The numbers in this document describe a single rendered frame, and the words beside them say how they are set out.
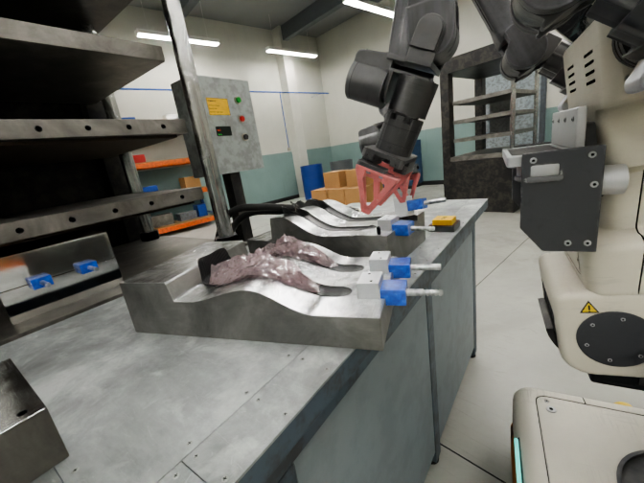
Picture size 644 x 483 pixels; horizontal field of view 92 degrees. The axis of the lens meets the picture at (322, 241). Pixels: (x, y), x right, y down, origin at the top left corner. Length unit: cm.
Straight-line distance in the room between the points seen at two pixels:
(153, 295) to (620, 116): 81
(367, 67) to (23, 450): 62
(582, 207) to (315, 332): 45
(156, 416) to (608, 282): 70
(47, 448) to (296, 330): 32
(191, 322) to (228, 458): 29
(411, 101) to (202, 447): 50
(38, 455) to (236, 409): 21
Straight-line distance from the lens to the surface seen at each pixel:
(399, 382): 86
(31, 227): 113
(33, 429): 49
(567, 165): 60
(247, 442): 41
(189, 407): 49
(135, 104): 757
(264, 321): 54
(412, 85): 49
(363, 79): 51
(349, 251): 79
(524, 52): 89
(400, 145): 49
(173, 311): 65
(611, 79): 60
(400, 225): 76
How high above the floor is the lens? 109
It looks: 15 degrees down
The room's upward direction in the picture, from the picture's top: 9 degrees counter-clockwise
